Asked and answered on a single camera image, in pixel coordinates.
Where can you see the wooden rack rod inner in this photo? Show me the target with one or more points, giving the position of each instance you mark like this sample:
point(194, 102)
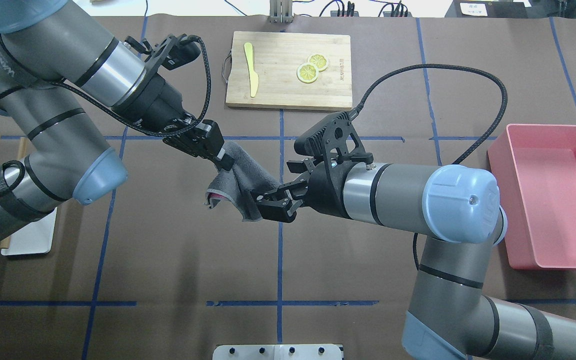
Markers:
point(21, 153)

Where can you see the lemon slice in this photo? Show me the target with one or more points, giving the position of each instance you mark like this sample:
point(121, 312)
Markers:
point(319, 61)
point(307, 73)

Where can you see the white rectangular tray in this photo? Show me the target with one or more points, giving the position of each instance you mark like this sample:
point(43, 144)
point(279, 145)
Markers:
point(35, 238)

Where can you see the pink plastic bin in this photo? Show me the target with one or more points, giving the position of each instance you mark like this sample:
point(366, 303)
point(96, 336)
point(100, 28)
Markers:
point(535, 167)

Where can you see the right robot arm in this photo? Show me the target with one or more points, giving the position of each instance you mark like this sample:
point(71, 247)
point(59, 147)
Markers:
point(458, 209)

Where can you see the bamboo cutting board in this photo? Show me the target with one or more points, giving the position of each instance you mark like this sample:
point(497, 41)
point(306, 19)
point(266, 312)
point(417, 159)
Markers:
point(277, 56)

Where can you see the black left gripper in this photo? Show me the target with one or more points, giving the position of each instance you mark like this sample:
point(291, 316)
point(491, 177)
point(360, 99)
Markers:
point(152, 106)

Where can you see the lemon slice upper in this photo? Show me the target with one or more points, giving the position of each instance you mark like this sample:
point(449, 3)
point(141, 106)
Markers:
point(319, 61)

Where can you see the lemon slice lower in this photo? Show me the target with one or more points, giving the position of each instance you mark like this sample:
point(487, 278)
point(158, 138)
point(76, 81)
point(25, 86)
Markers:
point(307, 73)

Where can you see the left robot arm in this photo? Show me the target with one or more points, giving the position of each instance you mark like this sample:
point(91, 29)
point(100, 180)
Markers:
point(52, 51)

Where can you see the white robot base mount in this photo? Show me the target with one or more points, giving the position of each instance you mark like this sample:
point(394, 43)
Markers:
point(318, 351)

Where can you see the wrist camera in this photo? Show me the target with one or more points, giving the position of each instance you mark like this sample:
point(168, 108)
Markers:
point(334, 138)
point(172, 53)

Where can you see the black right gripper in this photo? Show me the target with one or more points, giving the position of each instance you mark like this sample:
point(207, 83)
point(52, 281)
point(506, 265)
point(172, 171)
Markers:
point(327, 187)

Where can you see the grey wiping cloth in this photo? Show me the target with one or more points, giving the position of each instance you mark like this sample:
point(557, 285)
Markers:
point(236, 185)

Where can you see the yellow plastic knife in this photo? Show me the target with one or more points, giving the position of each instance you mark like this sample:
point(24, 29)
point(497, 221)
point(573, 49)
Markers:
point(253, 75)

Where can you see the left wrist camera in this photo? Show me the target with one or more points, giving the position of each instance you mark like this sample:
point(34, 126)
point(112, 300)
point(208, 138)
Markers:
point(172, 53)

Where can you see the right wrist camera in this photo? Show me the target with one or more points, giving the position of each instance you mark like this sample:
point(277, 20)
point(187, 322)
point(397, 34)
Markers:
point(334, 138)

